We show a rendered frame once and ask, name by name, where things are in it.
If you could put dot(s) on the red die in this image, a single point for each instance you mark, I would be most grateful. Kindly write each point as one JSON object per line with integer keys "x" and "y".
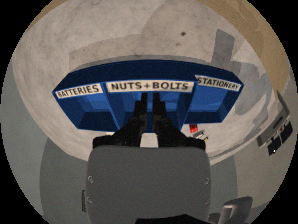
{"x": 193, "y": 128}

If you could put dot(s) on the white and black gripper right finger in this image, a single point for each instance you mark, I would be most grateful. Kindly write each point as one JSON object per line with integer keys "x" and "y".
{"x": 170, "y": 135}

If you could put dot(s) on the blue three-compartment bin tray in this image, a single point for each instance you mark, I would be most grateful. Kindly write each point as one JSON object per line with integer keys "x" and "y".
{"x": 174, "y": 80}

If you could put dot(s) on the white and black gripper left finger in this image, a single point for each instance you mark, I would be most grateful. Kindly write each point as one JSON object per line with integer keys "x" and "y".
{"x": 128, "y": 135}

